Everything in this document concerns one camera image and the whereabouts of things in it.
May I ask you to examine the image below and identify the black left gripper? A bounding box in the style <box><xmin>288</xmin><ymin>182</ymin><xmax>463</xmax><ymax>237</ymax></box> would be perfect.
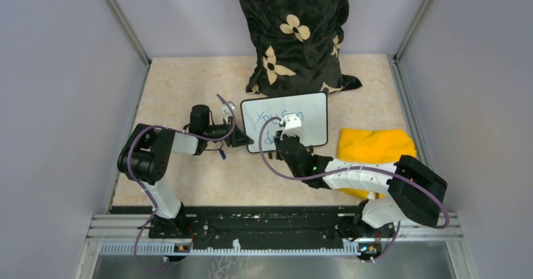
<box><xmin>204</xmin><ymin>116</ymin><xmax>254</xmax><ymax>147</ymax></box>

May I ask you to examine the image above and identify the blue marker cap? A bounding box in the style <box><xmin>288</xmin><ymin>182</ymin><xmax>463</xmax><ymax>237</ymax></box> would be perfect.
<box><xmin>218</xmin><ymin>149</ymin><xmax>226</xmax><ymax>160</ymax></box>

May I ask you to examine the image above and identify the white whiteboard black frame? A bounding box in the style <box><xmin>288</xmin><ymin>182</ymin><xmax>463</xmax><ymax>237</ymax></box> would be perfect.
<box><xmin>241</xmin><ymin>92</ymin><xmax>328</xmax><ymax>153</ymax></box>

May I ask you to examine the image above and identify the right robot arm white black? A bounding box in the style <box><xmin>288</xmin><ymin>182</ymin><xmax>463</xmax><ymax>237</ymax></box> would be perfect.
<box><xmin>274</xmin><ymin>131</ymin><xmax>449</xmax><ymax>236</ymax></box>

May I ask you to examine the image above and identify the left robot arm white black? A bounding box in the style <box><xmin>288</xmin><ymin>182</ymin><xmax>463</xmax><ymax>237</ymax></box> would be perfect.
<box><xmin>117</xmin><ymin>102</ymin><xmax>254</xmax><ymax>239</ymax></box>

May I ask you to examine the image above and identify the yellow cloth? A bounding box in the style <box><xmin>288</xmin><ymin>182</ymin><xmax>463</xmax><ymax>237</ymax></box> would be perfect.
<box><xmin>335</xmin><ymin>128</ymin><xmax>418</xmax><ymax>201</ymax></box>

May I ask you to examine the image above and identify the black floral pillow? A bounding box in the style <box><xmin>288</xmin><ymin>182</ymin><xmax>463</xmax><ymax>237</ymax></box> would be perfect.
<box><xmin>238</xmin><ymin>0</ymin><xmax>362</xmax><ymax>97</ymax></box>

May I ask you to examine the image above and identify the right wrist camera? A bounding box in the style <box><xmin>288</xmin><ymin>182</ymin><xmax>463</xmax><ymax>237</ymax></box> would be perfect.
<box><xmin>279</xmin><ymin>113</ymin><xmax>302</xmax><ymax>136</ymax></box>

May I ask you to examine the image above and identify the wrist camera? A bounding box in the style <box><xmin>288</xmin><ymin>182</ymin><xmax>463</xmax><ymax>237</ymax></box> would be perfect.
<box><xmin>221</xmin><ymin>101</ymin><xmax>236</xmax><ymax>125</ymax></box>
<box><xmin>279</xmin><ymin>113</ymin><xmax>302</xmax><ymax>136</ymax></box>

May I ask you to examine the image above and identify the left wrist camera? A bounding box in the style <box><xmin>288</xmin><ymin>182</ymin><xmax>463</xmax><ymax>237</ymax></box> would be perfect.
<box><xmin>221</xmin><ymin>101</ymin><xmax>236</xmax><ymax>125</ymax></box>

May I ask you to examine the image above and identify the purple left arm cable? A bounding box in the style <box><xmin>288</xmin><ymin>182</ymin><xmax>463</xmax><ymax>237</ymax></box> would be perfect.
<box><xmin>126</xmin><ymin>94</ymin><xmax>238</xmax><ymax>275</ymax></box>

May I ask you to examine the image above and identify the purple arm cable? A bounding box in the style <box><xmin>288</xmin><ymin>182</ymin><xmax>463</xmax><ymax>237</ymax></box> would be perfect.
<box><xmin>126</xmin><ymin>94</ymin><xmax>238</xmax><ymax>275</ymax></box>
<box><xmin>257</xmin><ymin>116</ymin><xmax>451</xmax><ymax>264</ymax></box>

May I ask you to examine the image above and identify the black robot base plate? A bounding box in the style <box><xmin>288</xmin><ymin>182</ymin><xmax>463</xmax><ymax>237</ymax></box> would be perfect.
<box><xmin>110</xmin><ymin>205</ymin><xmax>397</xmax><ymax>251</ymax></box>

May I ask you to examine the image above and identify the white toothed cable rail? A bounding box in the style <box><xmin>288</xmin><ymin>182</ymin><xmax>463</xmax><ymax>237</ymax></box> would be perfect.
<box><xmin>99</xmin><ymin>239</ymin><xmax>361</xmax><ymax>257</ymax></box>

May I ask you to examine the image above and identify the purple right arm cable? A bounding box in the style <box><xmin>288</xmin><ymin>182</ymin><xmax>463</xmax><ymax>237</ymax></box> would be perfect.
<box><xmin>257</xmin><ymin>116</ymin><xmax>451</xmax><ymax>264</ymax></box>

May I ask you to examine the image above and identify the aluminium frame post left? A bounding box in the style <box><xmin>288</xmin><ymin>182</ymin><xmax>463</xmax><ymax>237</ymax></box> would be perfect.
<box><xmin>104</xmin><ymin>0</ymin><xmax>151</xmax><ymax>67</ymax></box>

